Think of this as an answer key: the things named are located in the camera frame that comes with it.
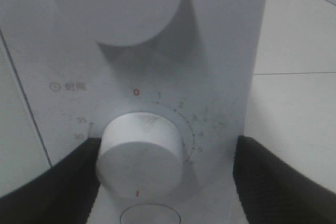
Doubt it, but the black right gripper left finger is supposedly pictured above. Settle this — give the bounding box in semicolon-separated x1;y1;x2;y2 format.
1;138;101;223

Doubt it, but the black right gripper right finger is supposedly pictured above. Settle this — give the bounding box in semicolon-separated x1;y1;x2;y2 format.
233;135;335;223

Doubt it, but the white microwave knob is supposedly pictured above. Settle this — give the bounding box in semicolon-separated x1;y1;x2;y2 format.
96;112;184;199
54;0;181;47

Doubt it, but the round white door button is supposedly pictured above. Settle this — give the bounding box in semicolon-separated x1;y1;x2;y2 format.
120;203;182;224

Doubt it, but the white microwave oven body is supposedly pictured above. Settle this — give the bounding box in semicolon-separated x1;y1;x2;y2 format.
1;0;265;223

